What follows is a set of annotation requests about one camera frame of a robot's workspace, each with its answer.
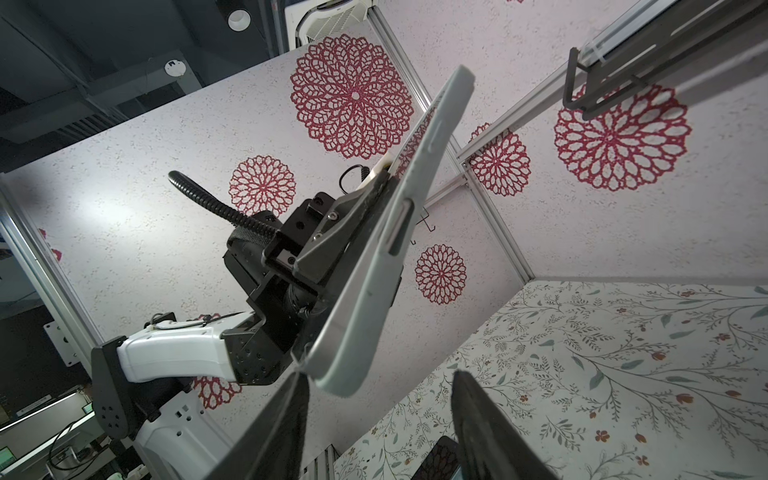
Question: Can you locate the small black phone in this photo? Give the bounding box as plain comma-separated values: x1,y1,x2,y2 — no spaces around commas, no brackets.
296,66,475,397

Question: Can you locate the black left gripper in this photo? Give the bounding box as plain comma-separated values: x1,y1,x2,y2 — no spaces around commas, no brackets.
222,170,392,384

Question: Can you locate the grey wall shelf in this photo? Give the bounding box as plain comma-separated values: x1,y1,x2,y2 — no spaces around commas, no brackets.
562,1,767,120

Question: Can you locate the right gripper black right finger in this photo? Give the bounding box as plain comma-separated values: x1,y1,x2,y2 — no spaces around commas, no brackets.
451,370,555,480

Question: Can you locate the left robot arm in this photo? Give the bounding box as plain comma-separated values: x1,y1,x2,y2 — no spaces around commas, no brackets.
91,171,417,479

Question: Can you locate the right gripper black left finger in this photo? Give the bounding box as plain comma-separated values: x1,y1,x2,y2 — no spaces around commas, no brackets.
207,372,310,480

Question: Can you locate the black bare phone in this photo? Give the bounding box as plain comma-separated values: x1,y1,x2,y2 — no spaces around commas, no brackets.
411,436,460,480

